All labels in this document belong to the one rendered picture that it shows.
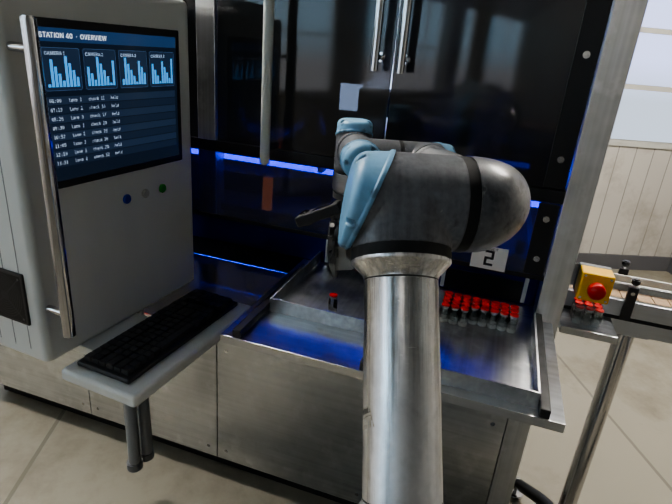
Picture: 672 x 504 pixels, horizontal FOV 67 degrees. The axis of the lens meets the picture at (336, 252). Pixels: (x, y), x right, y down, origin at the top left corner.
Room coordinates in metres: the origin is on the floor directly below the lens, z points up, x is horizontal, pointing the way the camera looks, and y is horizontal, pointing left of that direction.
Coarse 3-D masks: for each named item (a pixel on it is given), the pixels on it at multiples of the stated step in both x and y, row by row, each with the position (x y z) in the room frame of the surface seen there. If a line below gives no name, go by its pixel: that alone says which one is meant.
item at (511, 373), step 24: (456, 336) 1.02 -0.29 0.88; (480, 336) 1.03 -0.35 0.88; (504, 336) 1.04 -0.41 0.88; (528, 336) 1.05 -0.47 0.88; (456, 360) 0.92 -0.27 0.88; (480, 360) 0.93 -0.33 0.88; (504, 360) 0.94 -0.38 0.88; (528, 360) 0.94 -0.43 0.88; (456, 384) 0.83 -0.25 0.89; (480, 384) 0.81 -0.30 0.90; (504, 384) 0.80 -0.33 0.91; (528, 384) 0.86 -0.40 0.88
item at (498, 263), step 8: (496, 248) 1.17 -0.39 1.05; (472, 256) 1.19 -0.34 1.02; (480, 256) 1.18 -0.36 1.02; (488, 256) 1.18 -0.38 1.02; (496, 256) 1.17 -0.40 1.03; (504, 256) 1.17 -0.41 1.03; (472, 264) 1.19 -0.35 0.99; (480, 264) 1.18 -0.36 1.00; (496, 264) 1.17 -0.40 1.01; (504, 264) 1.17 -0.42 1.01
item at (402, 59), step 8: (408, 0) 1.20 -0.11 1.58; (408, 8) 1.20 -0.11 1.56; (408, 16) 1.20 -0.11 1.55; (400, 24) 1.21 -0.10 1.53; (408, 24) 1.20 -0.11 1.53; (400, 32) 1.20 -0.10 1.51; (408, 32) 1.20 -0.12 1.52; (400, 40) 1.20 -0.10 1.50; (400, 48) 1.20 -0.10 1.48; (400, 56) 1.20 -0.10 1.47; (408, 56) 1.26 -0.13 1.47; (400, 64) 1.20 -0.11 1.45; (400, 72) 1.20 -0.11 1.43
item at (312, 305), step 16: (320, 256) 1.39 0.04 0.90; (304, 272) 1.27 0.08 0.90; (320, 272) 1.31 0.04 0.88; (352, 272) 1.33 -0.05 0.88; (288, 288) 1.16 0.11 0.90; (304, 288) 1.20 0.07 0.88; (320, 288) 1.21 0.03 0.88; (336, 288) 1.22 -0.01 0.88; (352, 288) 1.22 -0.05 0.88; (272, 304) 1.06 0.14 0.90; (288, 304) 1.05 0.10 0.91; (304, 304) 1.11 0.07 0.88; (320, 304) 1.12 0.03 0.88; (352, 304) 1.13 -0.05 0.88; (320, 320) 1.03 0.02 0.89; (336, 320) 1.02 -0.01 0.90; (352, 320) 1.01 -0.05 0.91
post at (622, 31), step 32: (640, 0) 1.13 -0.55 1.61; (608, 32) 1.14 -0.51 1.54; (608, 64) 1.13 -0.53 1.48; (608, 96) 1.13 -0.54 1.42; (608, 128) 1.13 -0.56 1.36; (576, 160) 1.14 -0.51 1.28; (576, 192) 1.13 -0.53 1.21; (576, 224) 1.13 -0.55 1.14; (576, 256) 1.12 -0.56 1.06; (544, 288) 1.14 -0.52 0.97; (544, 320) 1.13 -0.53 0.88; (512, 448) 1.13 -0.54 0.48; (512, 480) 1.13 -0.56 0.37
